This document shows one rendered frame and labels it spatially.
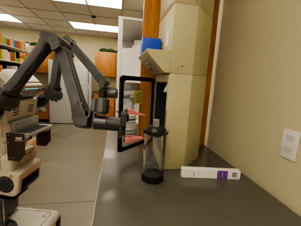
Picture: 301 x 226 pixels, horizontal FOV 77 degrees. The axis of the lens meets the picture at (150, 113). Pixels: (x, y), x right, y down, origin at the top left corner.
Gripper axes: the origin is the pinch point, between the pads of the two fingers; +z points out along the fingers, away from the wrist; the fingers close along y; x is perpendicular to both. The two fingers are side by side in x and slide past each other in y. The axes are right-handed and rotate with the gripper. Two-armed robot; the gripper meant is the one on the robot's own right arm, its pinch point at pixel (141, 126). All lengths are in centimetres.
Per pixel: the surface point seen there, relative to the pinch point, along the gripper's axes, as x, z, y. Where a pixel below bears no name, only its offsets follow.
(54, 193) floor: 144, -79, -116
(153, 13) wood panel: 43, 4, 63
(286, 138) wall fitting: -13, 56, 2
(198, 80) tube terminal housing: 14.6, 27.4, 23.2
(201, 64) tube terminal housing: 16.2, 28.7, 31.5
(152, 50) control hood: 7.3, 1.7, 32.7
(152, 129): -3.2, 4.2, -0.3
